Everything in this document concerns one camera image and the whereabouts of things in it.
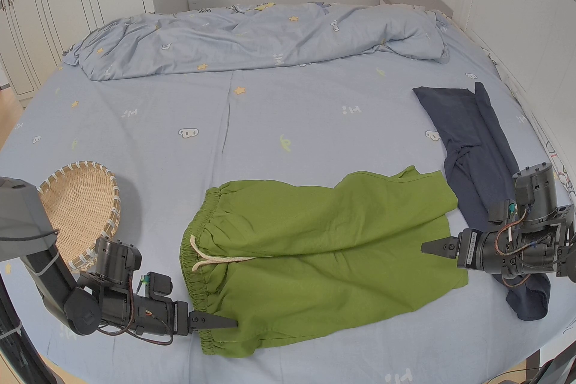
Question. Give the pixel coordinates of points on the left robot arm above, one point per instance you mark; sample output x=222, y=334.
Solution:
x=27, y=215

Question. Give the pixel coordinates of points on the green shorts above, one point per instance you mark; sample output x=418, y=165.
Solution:
x=324, y=247

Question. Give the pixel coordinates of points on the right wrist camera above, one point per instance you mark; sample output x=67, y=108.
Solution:
x=499, y=212

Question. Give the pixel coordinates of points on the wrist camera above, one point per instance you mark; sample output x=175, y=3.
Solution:
x=159, y=284
x=499, y=212

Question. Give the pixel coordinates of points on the bed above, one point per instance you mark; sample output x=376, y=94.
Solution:
x=315, y=125

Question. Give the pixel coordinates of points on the pale blue quilt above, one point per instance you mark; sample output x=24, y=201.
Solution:
x=252, y=40

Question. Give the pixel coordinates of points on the dark blue garment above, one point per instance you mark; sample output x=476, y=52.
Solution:
x=468, y=134

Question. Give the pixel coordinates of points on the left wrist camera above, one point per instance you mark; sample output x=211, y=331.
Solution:
x=159, y=284

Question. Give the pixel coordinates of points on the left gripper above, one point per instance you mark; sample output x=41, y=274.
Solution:
x=157, y=317

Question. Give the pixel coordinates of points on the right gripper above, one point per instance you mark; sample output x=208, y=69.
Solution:
x=488, y=254

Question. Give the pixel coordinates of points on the round woven basket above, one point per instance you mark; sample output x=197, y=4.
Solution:
x=76, y=202

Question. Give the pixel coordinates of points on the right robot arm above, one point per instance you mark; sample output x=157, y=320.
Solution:
x=537, y=188

